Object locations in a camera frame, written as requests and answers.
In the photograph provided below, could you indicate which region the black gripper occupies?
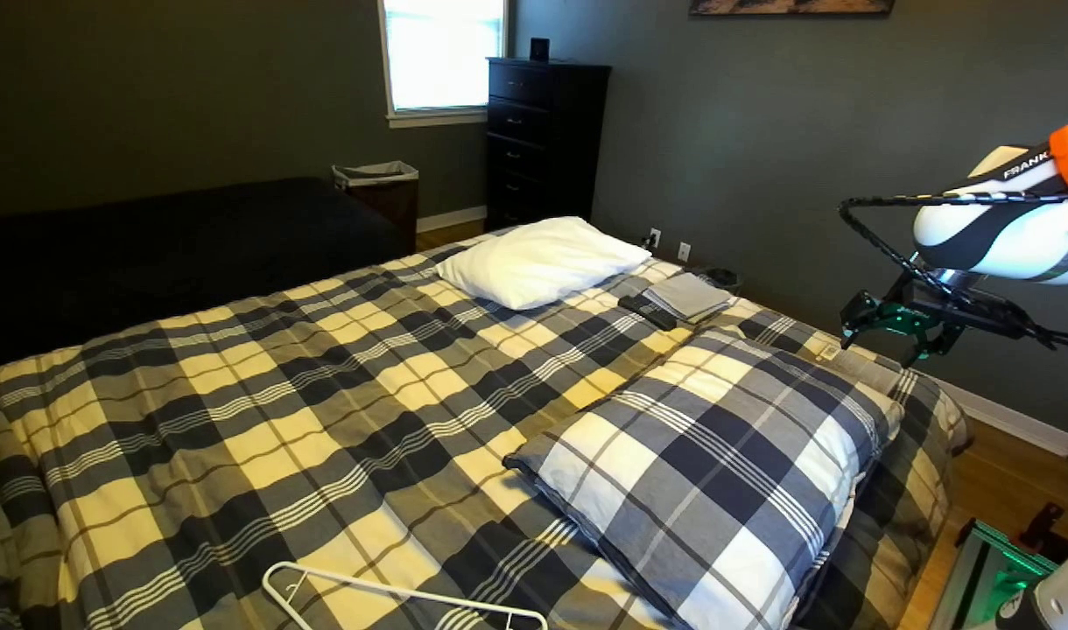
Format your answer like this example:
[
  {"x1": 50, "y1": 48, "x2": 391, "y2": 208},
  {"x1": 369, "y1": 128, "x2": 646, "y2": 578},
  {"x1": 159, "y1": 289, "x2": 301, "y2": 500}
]
[{"x1": 839, "y1": 276, "x2": 970, "y2": 366}]

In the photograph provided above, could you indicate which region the plaid blue white pillow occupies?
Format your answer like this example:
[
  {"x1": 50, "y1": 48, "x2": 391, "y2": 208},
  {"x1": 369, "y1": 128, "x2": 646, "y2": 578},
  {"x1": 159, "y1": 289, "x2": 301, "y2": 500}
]
[{"x1": 505, "y1": 331, "x2": 897, "y2": 630}]

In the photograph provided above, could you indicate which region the plain white pillow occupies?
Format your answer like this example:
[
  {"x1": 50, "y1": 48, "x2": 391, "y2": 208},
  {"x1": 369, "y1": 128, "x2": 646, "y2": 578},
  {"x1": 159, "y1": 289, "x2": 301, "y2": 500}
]
[{"x1": 435, "y1": 214, "x2": 655, "y2": 314}]

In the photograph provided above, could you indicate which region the grey folded cloth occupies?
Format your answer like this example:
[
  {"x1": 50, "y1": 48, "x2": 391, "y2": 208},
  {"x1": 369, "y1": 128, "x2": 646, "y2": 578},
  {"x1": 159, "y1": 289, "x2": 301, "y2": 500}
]
[{"x1": 642, "y1": 270, "x2": 734, "y2": 325}]

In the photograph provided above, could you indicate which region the black tall dresser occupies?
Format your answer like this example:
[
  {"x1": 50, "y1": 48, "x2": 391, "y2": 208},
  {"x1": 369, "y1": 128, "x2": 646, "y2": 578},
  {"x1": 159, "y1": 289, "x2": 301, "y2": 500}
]
[{"x1": 479, "y1": 54, "x2": 616, "y2": 235}]

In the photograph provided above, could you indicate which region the bright window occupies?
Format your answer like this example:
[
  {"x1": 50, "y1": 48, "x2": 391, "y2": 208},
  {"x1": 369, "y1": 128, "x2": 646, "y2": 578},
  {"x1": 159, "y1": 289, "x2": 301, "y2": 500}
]
[{"x1": 374, "y1": 0, "x2": 516, "y2": 129}]

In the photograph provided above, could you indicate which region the dark nightstand with tray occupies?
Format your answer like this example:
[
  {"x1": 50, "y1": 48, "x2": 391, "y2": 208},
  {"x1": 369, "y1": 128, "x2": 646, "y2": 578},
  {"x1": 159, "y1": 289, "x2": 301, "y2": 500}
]
[{"x1": 328, "y1": 158, "x2": 425, "y2": 257}]

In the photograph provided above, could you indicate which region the plaid yellow grey comforter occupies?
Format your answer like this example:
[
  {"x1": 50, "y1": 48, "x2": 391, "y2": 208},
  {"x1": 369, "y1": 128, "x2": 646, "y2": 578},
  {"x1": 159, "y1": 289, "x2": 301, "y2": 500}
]
[{"x1": 0, "y1": 226, "x2": 972, "y2": 630}]

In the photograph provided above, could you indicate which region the green metal stand frame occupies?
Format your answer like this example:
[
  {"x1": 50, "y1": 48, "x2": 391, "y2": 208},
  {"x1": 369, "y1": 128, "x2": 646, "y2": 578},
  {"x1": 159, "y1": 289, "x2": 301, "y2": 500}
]
[{"x1": 937, "y1": 521, "x2": 1061, "y2": 630}]

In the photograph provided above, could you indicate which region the framed wall picture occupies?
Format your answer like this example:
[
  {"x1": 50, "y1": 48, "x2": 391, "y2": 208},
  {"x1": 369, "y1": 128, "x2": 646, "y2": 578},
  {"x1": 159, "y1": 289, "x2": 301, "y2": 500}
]
[{"x1": 686, "y1": 0, "x2": 901, "y2": 23}]

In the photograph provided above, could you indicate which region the white wire clothes hanger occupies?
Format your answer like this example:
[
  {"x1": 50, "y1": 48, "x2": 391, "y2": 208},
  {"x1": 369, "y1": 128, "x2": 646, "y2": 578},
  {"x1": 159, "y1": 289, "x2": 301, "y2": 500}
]
[{"x1": 260, "y1": 556, "x2": 554, "y2": 630}]

